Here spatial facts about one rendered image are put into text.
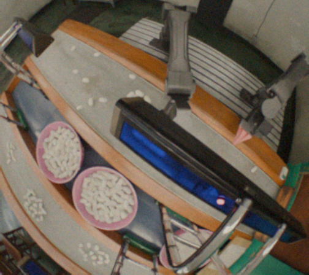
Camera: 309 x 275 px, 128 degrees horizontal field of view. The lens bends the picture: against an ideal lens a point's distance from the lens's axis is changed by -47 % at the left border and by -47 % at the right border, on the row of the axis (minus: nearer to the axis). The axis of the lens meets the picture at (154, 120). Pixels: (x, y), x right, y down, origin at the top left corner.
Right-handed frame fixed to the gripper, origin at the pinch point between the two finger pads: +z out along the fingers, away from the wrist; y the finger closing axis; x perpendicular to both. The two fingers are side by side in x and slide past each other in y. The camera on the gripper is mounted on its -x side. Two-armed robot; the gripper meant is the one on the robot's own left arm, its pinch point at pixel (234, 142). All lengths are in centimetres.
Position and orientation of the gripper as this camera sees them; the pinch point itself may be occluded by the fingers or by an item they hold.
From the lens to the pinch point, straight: 55.5
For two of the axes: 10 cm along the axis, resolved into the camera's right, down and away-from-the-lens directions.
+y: 7.9, 5.9, -1.4
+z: -4.8, 7.5, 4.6
